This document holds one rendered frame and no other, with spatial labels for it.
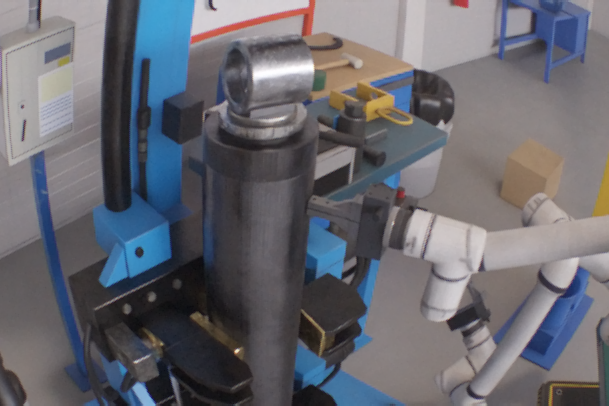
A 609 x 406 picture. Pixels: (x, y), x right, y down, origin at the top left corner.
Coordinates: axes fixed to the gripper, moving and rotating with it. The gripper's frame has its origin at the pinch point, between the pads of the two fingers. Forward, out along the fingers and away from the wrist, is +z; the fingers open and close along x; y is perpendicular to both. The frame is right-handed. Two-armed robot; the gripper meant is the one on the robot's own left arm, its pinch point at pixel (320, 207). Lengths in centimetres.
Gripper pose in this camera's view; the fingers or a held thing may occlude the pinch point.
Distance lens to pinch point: 133.8
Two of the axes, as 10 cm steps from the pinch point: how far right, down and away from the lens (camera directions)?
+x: -0.9, 8.5, 5.2
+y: -3.5, 4.7, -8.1
